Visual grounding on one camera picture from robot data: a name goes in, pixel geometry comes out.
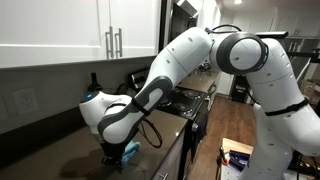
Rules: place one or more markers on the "wooden board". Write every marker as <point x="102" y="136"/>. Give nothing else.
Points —
<point x="238" y="145"/>

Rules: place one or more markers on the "blue microfiber towel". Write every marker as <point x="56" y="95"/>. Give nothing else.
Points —
<point x="130" y="151"/>

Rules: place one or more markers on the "white wall cabinets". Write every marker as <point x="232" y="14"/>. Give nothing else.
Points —
<point x="50" y="26"/>

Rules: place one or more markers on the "grey base cabinets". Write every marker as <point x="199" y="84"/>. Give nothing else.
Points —
<point x="170" y="156"/>

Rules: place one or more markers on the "dark over-range microwave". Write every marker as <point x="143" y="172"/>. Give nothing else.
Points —
<point x="180" y="21"/>

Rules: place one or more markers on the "black electric coil stove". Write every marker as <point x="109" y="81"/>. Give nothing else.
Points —
<point x="181" y="105"/>

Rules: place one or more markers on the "black camera bar on stand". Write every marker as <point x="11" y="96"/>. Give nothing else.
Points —
<point x="271" y="34"/>

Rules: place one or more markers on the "dark green olive oil bottle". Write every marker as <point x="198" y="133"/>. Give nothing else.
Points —
<point x="94" y="83"/>

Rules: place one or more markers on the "white wall outlet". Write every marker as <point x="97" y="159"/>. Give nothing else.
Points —
<point x="26" y="101"/>

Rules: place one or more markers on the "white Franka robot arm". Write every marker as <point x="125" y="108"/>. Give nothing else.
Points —
<point x="186" y="53"/>

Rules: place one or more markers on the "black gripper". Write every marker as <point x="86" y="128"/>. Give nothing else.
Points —
<point x="111" y="150"/>

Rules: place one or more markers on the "purple tool box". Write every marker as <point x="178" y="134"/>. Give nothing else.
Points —
<point x="238" y="160"/>

